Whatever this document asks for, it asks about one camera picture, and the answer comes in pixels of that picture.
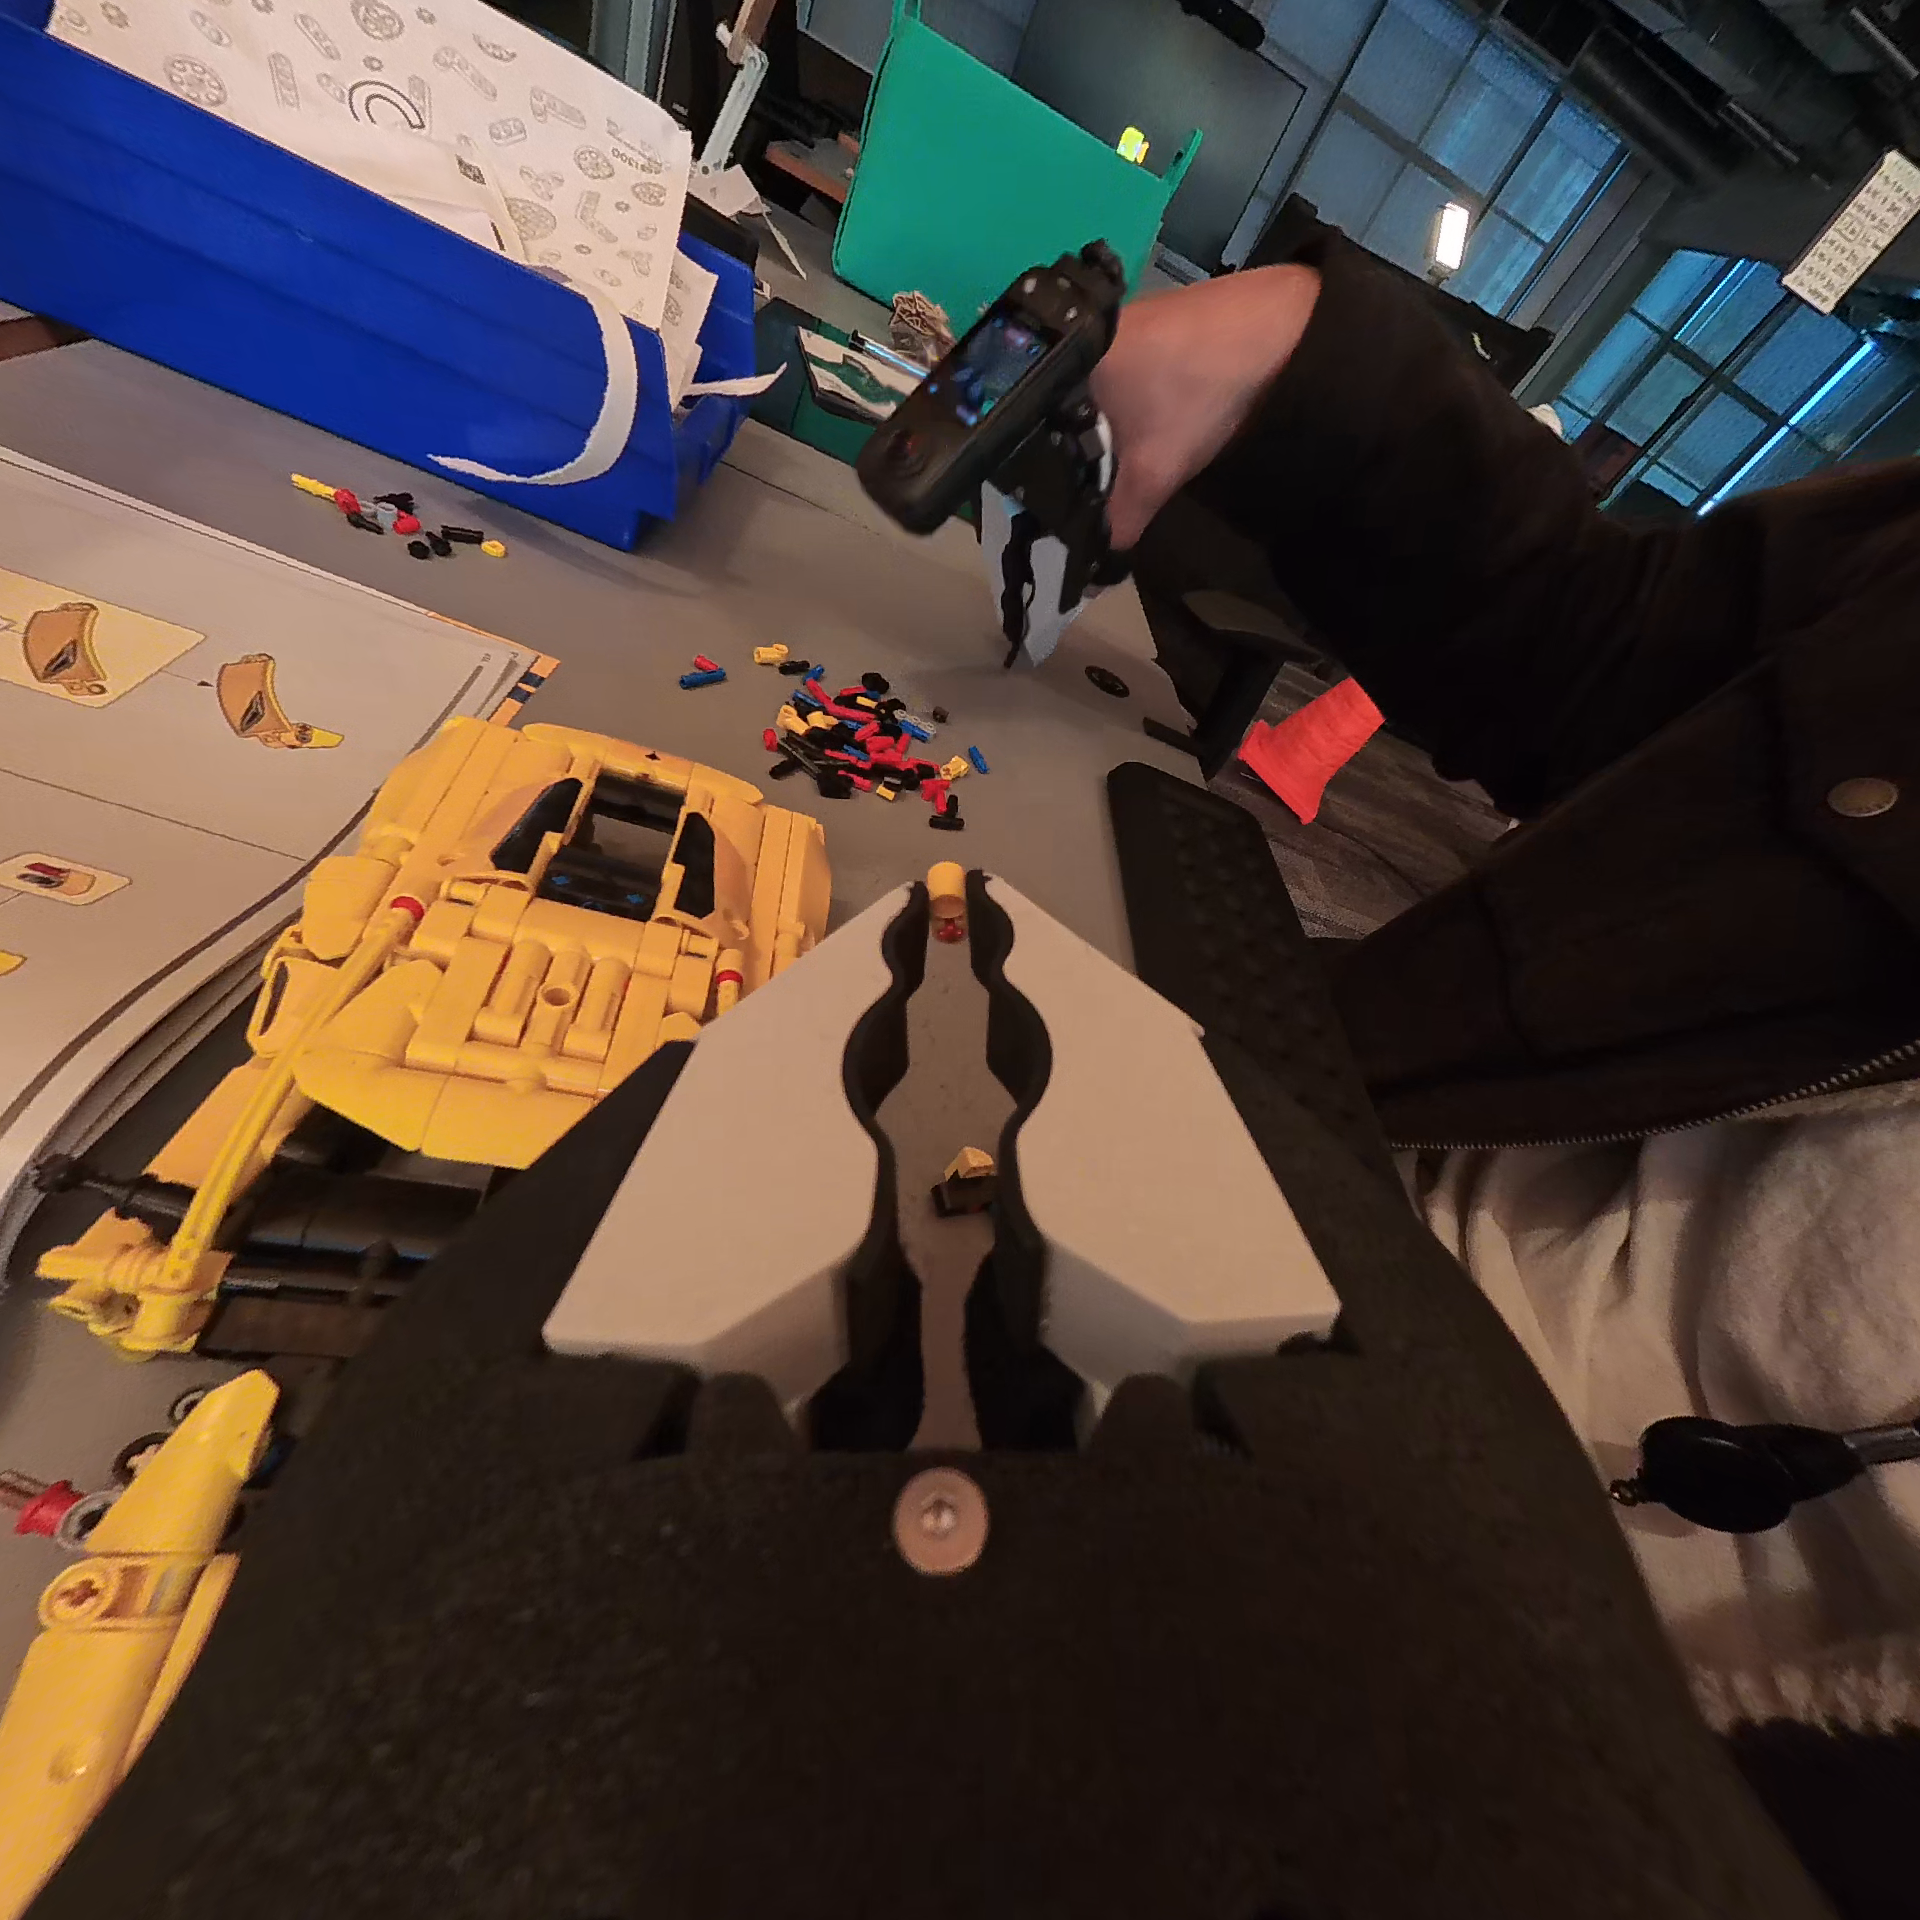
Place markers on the blue plastic bin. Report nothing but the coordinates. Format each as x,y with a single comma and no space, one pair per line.
226,271

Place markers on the teal tray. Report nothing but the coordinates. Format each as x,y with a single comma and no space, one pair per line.
810,405

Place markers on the yellow toy brick car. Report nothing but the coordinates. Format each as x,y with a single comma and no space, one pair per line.
524,931

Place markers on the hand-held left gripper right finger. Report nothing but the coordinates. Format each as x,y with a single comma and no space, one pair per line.
1172,1201

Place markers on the person's white shirt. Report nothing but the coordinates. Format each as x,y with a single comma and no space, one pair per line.
1652,1276

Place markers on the person's right hand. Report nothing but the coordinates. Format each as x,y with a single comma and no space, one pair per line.
1186,389

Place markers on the orange ribbed plastic piece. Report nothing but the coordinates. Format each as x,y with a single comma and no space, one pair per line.
1314,744

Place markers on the white curved paper strip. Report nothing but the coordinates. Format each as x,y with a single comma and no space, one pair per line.
615,405

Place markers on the black badge reel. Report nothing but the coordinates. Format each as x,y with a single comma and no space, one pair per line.
1724,1469

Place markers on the pile of small coloured pins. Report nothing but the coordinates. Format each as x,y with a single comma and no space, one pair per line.
855,733
390,517

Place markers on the white printed paper bag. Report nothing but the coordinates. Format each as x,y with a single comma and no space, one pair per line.
376,90

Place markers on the white wall chart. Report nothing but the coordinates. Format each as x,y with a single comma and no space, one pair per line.
1852,224

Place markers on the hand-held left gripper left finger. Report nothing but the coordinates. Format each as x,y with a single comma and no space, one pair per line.
720,1201

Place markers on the person's right forearm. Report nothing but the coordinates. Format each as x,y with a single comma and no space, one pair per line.
1426,524

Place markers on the white parts instruction booklet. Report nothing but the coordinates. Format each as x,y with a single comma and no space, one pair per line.
149,749

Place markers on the green bin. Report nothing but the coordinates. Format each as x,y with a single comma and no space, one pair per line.
974,181

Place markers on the wooden sheet holder board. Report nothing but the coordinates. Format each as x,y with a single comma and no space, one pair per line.
735,112

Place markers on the grey desk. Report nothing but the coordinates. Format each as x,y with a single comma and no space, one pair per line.
902,599

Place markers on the wooden stick model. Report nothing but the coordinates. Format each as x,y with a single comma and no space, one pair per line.
916,322

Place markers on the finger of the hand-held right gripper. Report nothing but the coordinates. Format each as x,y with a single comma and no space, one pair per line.
999,562
1066,599

